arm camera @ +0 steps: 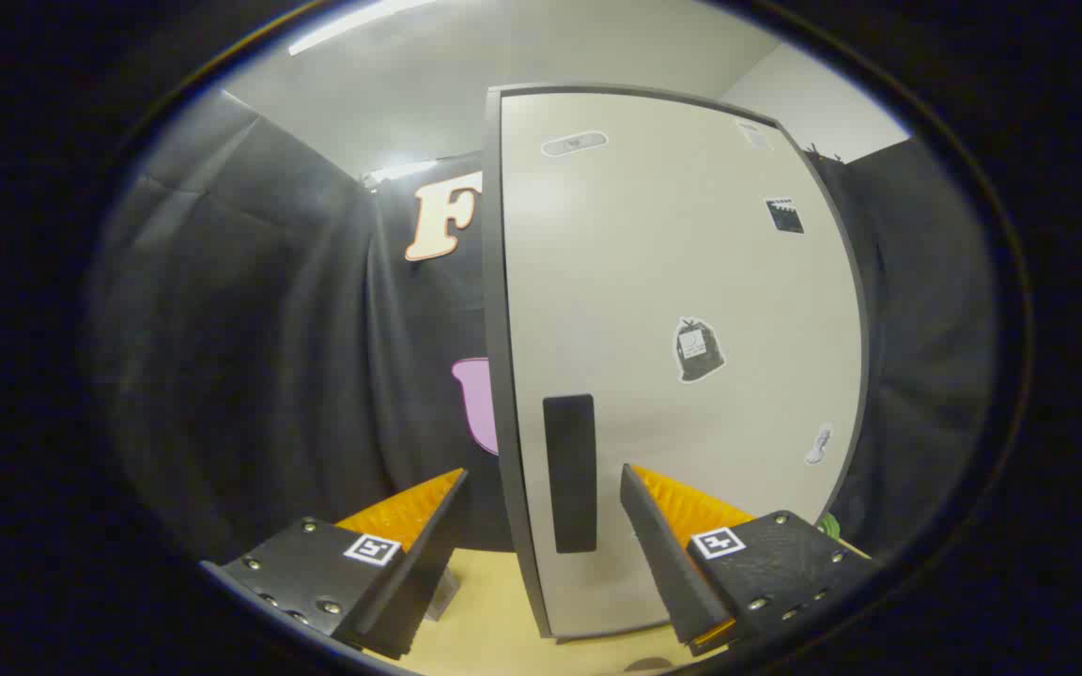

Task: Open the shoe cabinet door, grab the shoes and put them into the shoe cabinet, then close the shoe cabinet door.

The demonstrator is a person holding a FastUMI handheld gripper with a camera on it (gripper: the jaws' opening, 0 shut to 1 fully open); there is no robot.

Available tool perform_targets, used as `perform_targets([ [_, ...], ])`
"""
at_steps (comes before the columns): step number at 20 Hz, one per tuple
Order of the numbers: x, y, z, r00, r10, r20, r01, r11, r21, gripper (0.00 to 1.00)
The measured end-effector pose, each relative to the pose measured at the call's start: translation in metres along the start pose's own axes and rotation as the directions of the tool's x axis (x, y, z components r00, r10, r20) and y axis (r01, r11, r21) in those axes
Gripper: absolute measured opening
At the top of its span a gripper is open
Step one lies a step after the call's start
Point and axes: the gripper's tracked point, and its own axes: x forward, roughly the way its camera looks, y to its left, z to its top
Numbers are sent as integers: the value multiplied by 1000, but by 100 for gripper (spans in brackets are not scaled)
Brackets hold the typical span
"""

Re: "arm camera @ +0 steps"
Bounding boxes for black door handle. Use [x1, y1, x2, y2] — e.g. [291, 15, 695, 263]
[542, 393, 598, 555]

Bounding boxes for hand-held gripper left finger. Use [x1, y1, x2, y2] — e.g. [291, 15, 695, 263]
[201, 468, 469, 661]

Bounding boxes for black backdrop cloth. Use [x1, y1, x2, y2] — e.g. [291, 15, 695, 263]
[81, 89, 1002, 574]

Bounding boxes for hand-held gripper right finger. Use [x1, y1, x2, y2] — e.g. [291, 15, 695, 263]
[620, 463, 880, 656]

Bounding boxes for grey shoe cabinet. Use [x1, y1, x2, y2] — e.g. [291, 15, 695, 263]
[482, 83, 873, 644]

